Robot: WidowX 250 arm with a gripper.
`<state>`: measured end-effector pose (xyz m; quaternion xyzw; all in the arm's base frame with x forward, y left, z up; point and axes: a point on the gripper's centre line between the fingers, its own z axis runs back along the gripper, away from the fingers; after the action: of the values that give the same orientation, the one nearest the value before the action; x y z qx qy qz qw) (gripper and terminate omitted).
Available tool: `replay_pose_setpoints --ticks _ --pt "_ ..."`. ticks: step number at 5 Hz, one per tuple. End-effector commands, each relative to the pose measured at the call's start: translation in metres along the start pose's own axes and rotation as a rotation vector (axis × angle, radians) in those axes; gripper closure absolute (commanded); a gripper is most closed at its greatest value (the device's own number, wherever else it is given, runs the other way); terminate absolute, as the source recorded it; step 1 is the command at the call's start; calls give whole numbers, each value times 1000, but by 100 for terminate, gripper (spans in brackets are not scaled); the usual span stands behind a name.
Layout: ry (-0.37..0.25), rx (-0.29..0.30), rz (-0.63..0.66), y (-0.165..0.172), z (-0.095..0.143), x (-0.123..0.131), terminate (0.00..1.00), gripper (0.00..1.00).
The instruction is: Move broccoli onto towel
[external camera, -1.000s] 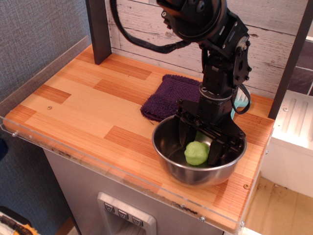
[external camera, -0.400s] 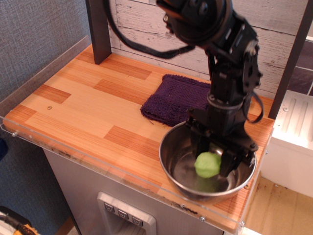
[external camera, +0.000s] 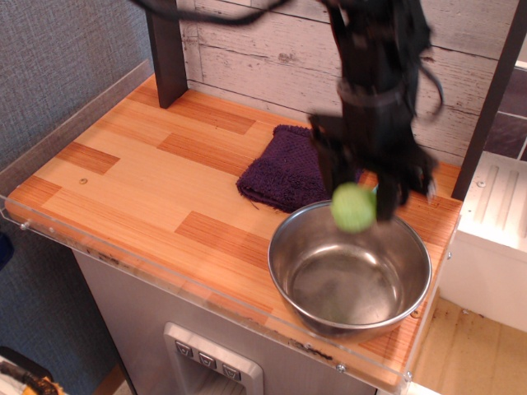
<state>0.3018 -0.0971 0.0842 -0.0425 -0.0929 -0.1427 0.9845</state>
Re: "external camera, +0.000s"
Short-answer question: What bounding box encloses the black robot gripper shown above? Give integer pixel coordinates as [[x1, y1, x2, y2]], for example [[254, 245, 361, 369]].
[[309, 81, 437, 221]]

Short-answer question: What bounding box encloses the green toy broccoli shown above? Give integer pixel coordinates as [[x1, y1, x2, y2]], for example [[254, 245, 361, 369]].
[[330, 183, 376, 233]]

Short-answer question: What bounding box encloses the stainless steel bowl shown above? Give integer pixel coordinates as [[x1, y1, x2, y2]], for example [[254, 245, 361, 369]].
[[268, 202, 432, 341]]

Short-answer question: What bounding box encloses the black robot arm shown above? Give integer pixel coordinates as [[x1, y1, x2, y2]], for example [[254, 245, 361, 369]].
[[310, 1, 437, 221]]

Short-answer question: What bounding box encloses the purple folded cloth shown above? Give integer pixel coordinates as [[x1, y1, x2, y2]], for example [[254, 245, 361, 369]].
[[236, 124, 366, 214]]

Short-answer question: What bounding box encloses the white toy sink unit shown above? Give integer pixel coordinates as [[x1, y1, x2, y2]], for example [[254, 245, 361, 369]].
[[436, 61, 527, 334]]

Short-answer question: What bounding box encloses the silver ice dispenser panel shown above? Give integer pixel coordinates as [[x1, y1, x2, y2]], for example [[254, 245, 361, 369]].
[[163, 323, 264, 394]]

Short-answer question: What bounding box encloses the grey toy fridge cabinet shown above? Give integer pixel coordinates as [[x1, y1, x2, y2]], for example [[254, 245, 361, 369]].
[[74, 253, 376, 394]]

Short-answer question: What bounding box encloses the clear acrylic left guard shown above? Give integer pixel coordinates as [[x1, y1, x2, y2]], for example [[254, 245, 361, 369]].
[[1, 59, 153, 197]]

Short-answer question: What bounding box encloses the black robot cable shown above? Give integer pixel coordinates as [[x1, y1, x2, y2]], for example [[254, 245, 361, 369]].
[[131, 0, 297, 26]]

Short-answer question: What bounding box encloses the dark right shelf post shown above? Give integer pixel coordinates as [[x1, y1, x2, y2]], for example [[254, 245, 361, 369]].
[[451, 0, 526, 201]]

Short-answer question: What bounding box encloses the dark shelf post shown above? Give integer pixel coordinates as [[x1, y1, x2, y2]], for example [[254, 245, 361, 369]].
[[451, 0, 526, 201], [146, 6, 188, 109]]

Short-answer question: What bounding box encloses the dark left shelf post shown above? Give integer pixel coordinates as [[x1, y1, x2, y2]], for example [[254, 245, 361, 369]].
[[146, 6, 188, 109]]

